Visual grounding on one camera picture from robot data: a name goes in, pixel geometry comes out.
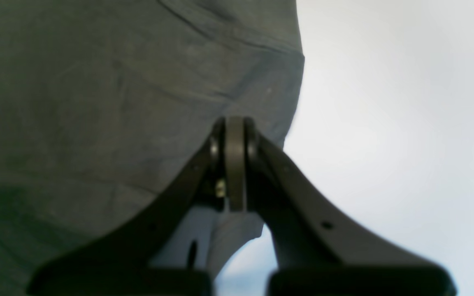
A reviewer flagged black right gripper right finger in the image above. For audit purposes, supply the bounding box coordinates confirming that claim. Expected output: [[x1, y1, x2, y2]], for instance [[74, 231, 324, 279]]
[[235, 117, 457, 296]]

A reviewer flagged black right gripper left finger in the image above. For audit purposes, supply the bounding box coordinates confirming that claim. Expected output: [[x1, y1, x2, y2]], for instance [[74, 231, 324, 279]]
[[26, 118, 229, 296]]

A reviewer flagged grey T-shirt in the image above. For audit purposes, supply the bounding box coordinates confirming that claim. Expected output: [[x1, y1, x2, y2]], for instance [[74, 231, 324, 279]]
[[0, 0, 304, 296]]

